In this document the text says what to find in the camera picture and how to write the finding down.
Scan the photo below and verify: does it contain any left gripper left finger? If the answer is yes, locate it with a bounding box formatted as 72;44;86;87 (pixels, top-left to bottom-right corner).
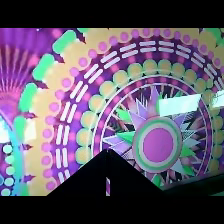
47;148;109;197

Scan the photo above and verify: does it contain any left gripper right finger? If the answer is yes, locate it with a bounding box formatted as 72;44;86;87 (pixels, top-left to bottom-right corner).
107;148;167;197

